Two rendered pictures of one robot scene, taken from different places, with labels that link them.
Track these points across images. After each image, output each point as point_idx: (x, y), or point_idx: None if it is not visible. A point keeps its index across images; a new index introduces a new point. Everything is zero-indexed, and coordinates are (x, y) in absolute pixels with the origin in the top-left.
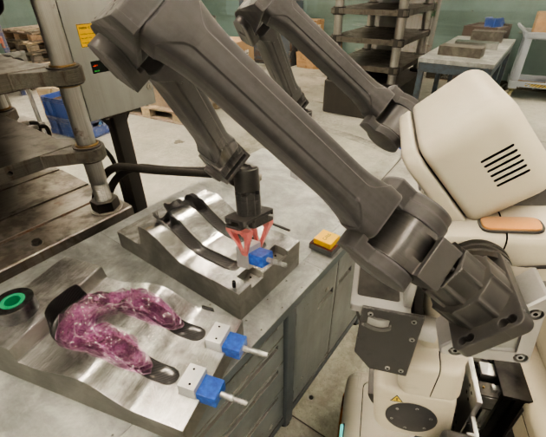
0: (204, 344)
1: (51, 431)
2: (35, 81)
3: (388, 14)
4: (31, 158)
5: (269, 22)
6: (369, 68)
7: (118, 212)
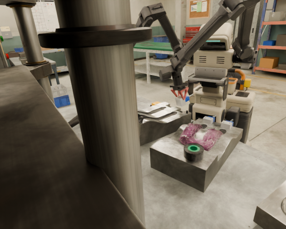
0: (209, 124)
1: (239, 165)
2: (40, 72)
3: None
4: None
5: (162, 17)
6: None
7: None
